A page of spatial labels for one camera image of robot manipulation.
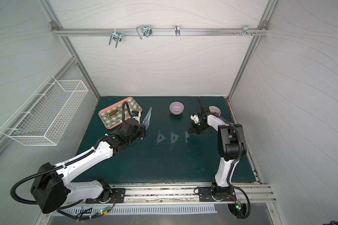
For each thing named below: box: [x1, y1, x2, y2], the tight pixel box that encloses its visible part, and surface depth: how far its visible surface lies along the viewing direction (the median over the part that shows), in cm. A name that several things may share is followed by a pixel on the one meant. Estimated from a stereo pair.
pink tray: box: [98, 97, 143, 130], surface depth 110 cm
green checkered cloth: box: [100, 97, 142, 128], surface depth 110 cm
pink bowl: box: [169, 101, 185, 116], surface depth 110 cm
